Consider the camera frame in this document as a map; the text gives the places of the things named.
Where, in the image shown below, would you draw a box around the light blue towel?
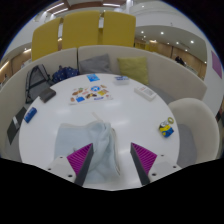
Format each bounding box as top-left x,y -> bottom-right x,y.
53,113 -> 121,184

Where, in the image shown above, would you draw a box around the dark brown wallet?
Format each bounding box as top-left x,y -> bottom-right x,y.
38,87 -> 57,104

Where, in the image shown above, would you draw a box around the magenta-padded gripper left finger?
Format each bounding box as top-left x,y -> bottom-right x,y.
46,142 -> 95,187

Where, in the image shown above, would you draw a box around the person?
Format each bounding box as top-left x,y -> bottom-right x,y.
174,55 -> 186,67

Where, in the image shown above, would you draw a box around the colourful sticker sheet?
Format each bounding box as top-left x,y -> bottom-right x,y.
69,83 -> 114,106

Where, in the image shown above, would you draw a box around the grey cushion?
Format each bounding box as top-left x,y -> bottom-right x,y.
78,53 -> 113,76

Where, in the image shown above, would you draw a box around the navy patterned bag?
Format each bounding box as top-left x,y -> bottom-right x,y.
51,65 -> 80,84

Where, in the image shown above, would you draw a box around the small blue card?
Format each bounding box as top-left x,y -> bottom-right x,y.
86,73 -> 101,83

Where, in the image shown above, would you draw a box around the blue rectangular box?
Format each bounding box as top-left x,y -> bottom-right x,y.
23,106 -> 38,124

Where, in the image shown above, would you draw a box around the small white slip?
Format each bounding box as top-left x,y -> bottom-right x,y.
11,116 -> 21,129

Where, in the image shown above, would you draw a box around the small blue and white box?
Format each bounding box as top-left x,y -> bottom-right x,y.
113,75 -> 130,85

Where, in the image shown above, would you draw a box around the curved beige sofa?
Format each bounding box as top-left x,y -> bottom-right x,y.
0,45 -> 208,161

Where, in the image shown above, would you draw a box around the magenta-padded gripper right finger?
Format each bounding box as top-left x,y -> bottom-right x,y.
129,142 -> 182,186

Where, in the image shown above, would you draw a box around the magenta wall panel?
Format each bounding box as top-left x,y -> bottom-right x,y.
210,50 -> 223,80

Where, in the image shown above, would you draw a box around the yellow and blue toy figure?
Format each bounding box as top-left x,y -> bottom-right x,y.
158,116 -> 175,138

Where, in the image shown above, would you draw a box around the flat white box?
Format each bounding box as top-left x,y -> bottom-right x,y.
133,85 -> 158,102

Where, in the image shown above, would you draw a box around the grey backpack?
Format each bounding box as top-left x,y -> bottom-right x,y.
25,64 -> 54,104

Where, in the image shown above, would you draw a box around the white round chair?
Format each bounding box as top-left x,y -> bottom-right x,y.
167,97 -> 221,169

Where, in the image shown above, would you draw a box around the yellow-green cushion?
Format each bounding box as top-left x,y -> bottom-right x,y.
116,56 -> 150,86

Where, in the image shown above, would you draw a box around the ceiling strip lights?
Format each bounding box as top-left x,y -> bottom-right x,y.
46,1 -> 122,16

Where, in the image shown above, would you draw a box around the yellow partition panel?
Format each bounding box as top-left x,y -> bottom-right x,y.
31,17 -> 64,62
101,11 -> 137,48
61,10 -> 101,50

